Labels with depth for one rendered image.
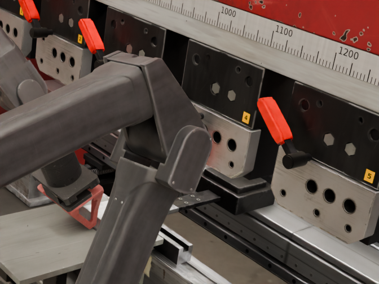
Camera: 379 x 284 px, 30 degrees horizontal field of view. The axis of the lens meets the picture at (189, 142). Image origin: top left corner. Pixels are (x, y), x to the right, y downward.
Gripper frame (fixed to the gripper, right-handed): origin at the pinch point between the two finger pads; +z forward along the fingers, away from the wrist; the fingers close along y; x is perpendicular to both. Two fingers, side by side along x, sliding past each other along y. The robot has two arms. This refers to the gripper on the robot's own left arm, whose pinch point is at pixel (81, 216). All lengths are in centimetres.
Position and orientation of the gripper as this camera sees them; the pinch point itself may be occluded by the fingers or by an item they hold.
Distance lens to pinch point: 117.6
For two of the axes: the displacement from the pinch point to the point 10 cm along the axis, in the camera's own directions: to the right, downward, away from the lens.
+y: -6.5, -3.6, 6.7
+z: 2.1, 7.6, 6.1
